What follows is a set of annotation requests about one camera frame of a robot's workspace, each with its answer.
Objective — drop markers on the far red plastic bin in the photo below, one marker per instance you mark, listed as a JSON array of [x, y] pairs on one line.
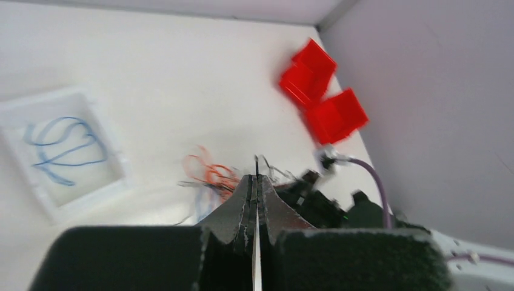
[[306, 80]]

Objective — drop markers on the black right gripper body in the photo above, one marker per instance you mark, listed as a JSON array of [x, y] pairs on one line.
[[311, 204]]

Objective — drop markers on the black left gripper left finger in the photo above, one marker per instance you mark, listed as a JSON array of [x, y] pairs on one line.
[[233, 220]]

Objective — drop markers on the near red plastic bin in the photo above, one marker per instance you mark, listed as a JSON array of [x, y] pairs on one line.
[[336, 118]]

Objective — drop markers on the red plastic bin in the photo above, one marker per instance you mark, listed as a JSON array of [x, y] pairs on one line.
[[306, 80], [336, 118]]

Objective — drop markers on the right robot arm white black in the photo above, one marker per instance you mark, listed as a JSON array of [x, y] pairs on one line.
[[371, 250]]

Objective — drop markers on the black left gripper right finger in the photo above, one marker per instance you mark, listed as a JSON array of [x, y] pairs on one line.
[[274, 214]]

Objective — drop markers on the white plastic tray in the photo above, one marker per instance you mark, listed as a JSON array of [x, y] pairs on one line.
[[66, 151]]

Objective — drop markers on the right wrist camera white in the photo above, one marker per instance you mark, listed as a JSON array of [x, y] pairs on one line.
[[328, 158]]

